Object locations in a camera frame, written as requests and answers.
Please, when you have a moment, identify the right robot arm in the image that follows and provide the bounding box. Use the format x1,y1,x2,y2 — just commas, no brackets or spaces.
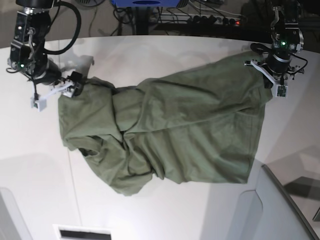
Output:
6,0,82,100

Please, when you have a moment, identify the white slotted plate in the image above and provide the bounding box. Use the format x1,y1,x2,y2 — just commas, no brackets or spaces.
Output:
53,224,113,240

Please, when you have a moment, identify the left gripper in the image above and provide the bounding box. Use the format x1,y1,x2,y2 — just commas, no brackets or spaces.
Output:
266,51,292,75

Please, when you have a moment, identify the black power strip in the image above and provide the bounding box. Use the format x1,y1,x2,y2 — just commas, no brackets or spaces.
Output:
186,15,243,27

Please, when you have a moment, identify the green t-shirt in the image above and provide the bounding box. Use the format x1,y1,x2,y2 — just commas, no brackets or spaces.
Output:
58,51,272,196

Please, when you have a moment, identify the black table leg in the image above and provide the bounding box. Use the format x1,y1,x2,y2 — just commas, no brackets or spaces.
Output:
133,7,151,36

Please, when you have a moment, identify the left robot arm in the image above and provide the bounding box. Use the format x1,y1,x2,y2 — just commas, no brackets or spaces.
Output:
250,0,304,77

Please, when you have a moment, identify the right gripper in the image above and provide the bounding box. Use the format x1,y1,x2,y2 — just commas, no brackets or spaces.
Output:
33,59,84,98

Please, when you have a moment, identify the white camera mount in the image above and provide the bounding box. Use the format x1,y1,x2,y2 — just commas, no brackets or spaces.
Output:
244,59,306,99
30,78,76,112

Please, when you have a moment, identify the blue box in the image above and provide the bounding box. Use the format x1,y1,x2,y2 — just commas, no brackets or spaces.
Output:
111,0,180,8

